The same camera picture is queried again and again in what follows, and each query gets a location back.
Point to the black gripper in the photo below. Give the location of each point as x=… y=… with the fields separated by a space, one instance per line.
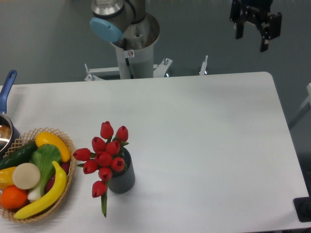
x=258 y=13

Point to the red tulip bouquet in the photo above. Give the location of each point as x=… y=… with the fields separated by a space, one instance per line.
x=106 y=158

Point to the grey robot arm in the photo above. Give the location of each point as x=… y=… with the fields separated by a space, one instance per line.
x=127 y=25

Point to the dark grey ribbed vase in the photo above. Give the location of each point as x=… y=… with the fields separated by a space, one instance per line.
x=122 y=182

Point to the black device at table edge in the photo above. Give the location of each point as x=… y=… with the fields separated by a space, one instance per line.
x=303 y=208

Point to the purple red vegetable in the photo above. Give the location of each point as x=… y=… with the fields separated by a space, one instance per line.
x=65 y=166

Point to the yellow squash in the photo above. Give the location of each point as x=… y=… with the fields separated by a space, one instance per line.
x=50 y=138

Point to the green bok choy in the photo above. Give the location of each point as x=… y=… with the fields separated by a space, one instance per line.
x=43 y=158

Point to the woven wicker basket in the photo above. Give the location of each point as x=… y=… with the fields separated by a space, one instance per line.
x=27 y=138

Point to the yellow banana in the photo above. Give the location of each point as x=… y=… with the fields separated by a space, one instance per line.
x=49 y=198

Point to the green cucumber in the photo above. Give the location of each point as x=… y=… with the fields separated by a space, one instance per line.
x=19 y=156

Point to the beige round disc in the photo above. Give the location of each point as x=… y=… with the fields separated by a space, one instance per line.
x=26 y=176

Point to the yellow bell pepper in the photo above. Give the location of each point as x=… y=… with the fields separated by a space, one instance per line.
x=6 y=179

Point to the orange fruit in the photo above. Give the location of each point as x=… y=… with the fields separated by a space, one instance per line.
x=13 y=198

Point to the white frame at right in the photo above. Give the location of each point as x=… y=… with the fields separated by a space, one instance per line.
x=304 y=107

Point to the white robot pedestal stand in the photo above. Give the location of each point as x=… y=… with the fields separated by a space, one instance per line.
x=136 y=58

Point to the blue handled saucepan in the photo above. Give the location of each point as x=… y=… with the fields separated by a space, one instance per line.
x=8 y=132

